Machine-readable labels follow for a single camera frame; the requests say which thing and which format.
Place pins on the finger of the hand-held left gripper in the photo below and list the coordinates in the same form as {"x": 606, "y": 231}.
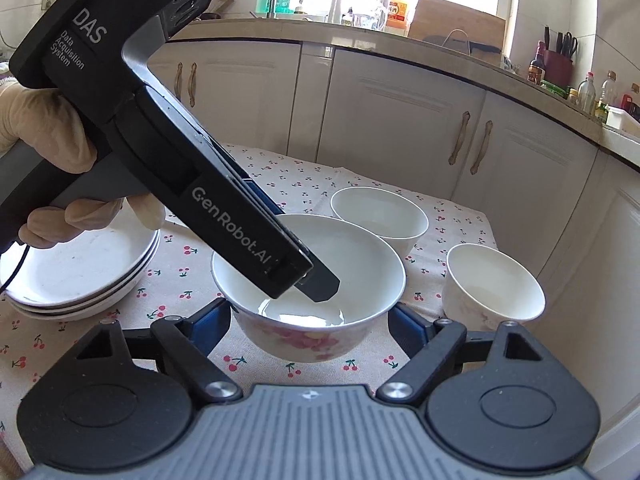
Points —
{"x": 267, "y": 199}
{"x": 320, "y": 285}

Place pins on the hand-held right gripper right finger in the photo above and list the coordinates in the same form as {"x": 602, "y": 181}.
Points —
{"x": 407, "y": 327}

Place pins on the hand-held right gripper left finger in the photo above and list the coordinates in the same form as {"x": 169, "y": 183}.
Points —
{"x": 215, "y": 321}

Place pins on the white bowl pink flowers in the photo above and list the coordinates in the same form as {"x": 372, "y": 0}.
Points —
{"x": 350, "y": 260}

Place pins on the plain white bowl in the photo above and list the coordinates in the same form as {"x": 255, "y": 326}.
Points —
{"x": 380, "y": 215}

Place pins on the white bowl grey flowers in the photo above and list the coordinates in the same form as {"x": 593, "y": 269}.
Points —
{"x": 495, "y": 280}

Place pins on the person's left hand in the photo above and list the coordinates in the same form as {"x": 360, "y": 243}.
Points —
{"x": 50, "y": 125}

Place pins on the cherry print tablecloth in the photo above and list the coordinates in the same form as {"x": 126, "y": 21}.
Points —
{"x": 310, "y": 180}

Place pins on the white cabinet door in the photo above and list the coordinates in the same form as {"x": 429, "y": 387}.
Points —
{"x": 167, "y": 75}
{"x": 530, "y": 170}
{"x": 240, "y": 95}
{"x": 600, "y": 285}
{"x": 400, "y": 120}

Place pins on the grey stone kitchen countertop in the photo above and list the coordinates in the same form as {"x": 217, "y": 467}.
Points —
{"x": 350, "y": 35}

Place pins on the floral glass jar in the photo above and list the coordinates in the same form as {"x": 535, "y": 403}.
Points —
{"x": 348, "y": 16}

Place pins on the clear glass pitcher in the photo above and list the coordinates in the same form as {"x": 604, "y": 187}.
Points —
{"x": 372, "y": 16}

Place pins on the orange juice bottle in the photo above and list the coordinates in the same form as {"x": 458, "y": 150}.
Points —
{"x": 396, "y": 5}

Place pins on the black kitchen knife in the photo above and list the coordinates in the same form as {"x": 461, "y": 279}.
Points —
{"x": 482, "y": 49}

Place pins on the wooden cutting board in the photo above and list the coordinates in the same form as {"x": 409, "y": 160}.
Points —
{"x": 460, "y": 17}

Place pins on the white blue plastic bag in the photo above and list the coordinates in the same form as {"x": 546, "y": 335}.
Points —
{"x": 508, "y": 64}

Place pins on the green seasoning packet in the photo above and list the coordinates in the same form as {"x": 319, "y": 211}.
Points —
{"x": 555, "y": 89}

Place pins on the small glass jar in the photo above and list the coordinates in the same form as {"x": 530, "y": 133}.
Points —
{"x": 572, "y": 95}

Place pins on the dark sauce bottle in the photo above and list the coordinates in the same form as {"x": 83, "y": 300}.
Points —
{"x": 537, "y": 65}

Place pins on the clear bottle red cap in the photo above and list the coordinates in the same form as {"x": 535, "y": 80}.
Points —
{"x": 587, "y": 92}

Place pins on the white plastic container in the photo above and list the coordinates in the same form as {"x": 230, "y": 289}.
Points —
{"x": 622, "y": 120}

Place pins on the red knife block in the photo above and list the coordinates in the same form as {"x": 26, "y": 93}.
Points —
{"x": 557, "y": 67}

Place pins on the clear plastic bottle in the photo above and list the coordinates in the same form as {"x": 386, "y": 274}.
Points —
{"x": 607, "y": 92}

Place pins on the dark red oil bottle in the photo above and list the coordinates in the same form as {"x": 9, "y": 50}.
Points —
{"x": 631, "y": 102}

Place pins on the black kitchen scissors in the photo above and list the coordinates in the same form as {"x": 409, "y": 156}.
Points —
{"x": 570, "y": 42}

